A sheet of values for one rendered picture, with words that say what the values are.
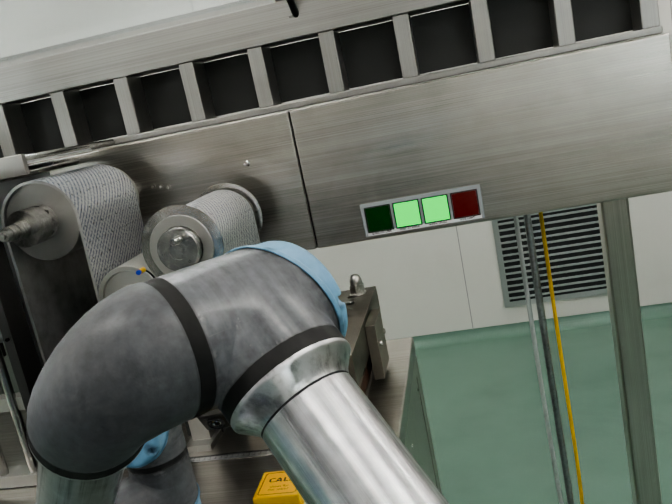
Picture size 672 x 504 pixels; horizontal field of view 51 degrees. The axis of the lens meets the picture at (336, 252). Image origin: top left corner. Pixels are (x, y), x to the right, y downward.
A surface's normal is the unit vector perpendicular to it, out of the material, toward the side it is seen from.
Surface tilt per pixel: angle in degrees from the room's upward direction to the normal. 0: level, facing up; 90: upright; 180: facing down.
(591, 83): 90
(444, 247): 90
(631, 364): 90
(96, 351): 56
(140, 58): 90
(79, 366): 63
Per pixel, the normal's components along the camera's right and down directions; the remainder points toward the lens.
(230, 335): 0.57, -0.13
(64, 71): -0.15, 0.24
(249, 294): 0.29, -0.54
